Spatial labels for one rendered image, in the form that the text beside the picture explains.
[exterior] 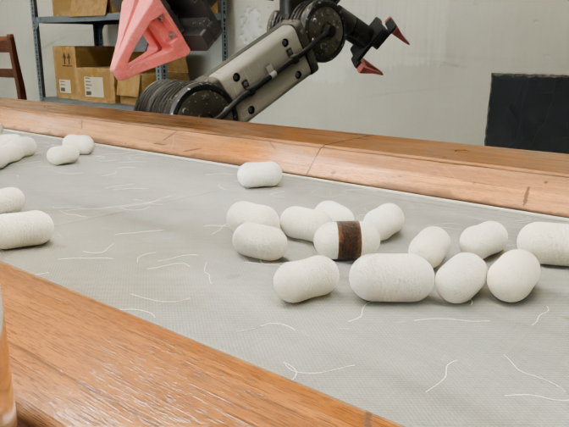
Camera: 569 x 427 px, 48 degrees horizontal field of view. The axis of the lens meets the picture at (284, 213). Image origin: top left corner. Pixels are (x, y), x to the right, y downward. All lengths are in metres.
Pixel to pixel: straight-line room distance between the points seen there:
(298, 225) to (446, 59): 2.24
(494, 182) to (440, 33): 2.13
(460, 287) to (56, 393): 0.17
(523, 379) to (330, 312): 0.08
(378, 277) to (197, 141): 0.40
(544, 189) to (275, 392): 0.33
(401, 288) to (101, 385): 0.14
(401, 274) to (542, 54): 2.19
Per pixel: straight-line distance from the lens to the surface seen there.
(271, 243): 0.32
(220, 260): 0.33
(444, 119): 2.59
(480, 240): 0.34
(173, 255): 0.35
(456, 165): 0.49
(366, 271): 0.27
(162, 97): 1.00
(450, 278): 0.28
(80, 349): 0.19
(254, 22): 3.17
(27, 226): 0.37
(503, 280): 0.29
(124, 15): 0.65
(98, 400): 0.17
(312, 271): 0.27
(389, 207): 0.37
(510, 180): 0.47
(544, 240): 0.34
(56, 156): 0.62
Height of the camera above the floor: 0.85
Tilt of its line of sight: 15 degrees down
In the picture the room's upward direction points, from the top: straight up
